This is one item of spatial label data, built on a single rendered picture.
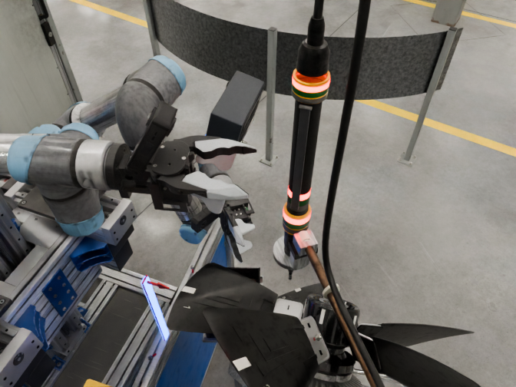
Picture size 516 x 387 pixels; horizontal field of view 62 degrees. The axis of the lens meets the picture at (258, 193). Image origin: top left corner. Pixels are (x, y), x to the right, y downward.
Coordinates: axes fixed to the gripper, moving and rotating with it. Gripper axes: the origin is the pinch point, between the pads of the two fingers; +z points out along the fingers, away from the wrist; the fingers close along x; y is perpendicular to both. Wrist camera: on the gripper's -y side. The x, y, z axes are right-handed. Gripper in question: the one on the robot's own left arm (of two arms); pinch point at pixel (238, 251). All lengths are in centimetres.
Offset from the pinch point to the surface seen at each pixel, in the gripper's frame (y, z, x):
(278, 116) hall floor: 103, -188, 108
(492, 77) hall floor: 297, -174, 87
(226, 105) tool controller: 12, -51, -8
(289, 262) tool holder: -0.5, 23.6, -28.2
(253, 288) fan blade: 0.0, 11.4, -0.4
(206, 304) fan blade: -11.6, 11.5, 1.0
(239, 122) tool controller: 14.1, -43.1, -6.5
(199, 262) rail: -4.5, -21.6, 32.8
